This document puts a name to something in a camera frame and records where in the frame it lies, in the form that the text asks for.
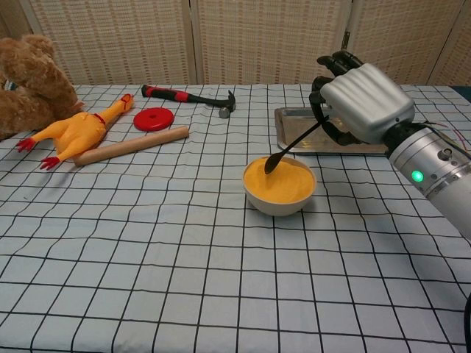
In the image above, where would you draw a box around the orange powder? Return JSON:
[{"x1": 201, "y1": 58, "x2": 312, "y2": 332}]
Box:
[{"x1": 244, "y1": 156, "x2": 316, "y2": 204}]

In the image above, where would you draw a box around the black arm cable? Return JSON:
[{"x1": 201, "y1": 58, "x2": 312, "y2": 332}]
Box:
[{"x1": 464, "y1": 292, "x2": 471, "y2": 346}]

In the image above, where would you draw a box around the blue padded table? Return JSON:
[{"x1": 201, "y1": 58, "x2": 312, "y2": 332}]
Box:
[{"x1": 449, "y1": 84, "x2": 471, "y2": 103}]

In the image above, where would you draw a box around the brown teddy bear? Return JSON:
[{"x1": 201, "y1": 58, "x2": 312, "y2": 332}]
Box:
[{"x1": 0, "y1": 34, "x2": 85, "y2": 141}]

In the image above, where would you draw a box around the stainless steel tray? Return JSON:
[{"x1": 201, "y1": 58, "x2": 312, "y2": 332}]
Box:
[{"x1": 274, "y1": 106, "x2": 391, "y2": 156}]

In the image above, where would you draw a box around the yellow rubber chicken toy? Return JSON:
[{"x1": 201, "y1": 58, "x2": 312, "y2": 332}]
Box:
[{"x1": 15, "y1": 93, "x2": 134, "y2": 170}]

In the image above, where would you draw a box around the beige folding screen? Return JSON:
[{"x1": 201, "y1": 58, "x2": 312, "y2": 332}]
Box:
[{"x1": 0, "y1": 0, "x2": 471, "y2": 88}]

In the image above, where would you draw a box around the red round disc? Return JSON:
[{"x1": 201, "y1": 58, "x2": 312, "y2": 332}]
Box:
[{"x1": 132, "y1": 107, "x2": 175, "y2": 132}]

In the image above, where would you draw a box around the wooden rolling stick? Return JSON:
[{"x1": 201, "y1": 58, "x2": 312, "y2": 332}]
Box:
[{"x1": 73, "y1": 125, "x2": 190, "y2": 167}]

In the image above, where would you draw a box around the red black claw hammer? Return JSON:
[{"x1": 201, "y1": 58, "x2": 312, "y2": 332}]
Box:
[{"x1": 141, "y1": 84, "x2": 237, "y2": 119}]

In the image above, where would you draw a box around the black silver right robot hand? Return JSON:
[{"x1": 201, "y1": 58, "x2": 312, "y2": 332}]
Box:
[{"x1": 308, "y1": 50, "x2": 416, "y2": 146}]

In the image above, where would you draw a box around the black spoon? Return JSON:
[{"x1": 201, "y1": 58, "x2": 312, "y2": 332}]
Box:
[{"x1": 263, "y1": 113, "x2": 330, "y2": 175}]

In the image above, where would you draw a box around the light blue checkered tablecloth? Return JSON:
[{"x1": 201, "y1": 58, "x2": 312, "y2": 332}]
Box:
[{"x1": 0, "y1": 83, "x2": 471, "y2": 353}]

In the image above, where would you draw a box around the white bowl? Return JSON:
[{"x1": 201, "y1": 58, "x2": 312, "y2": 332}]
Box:
[{"x1": 242, "y1": 155, "x2": 317, "y2": 217}]

